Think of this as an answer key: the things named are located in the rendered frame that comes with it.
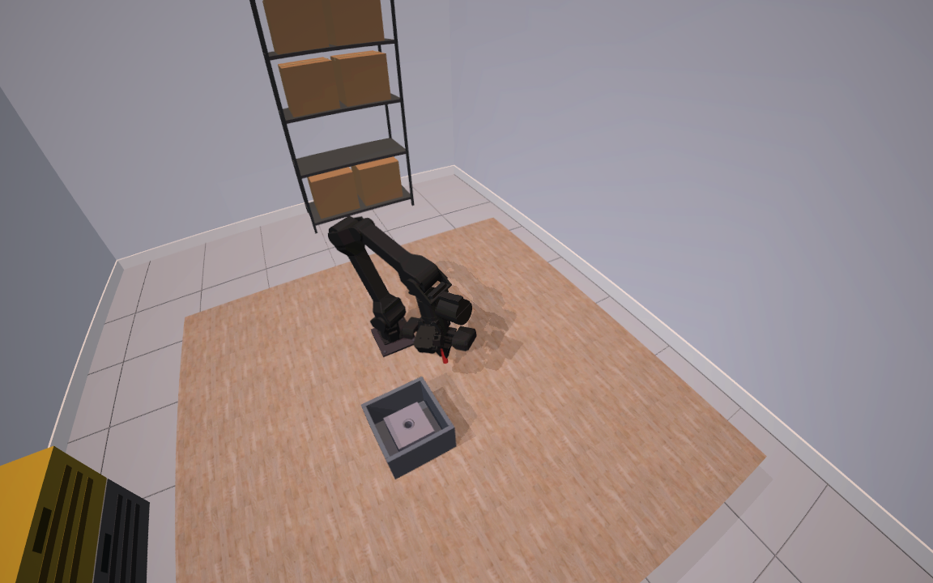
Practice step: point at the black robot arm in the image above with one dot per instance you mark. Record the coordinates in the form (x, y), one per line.
(417, 274)

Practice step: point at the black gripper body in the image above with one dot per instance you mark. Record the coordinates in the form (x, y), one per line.
(461, 339)

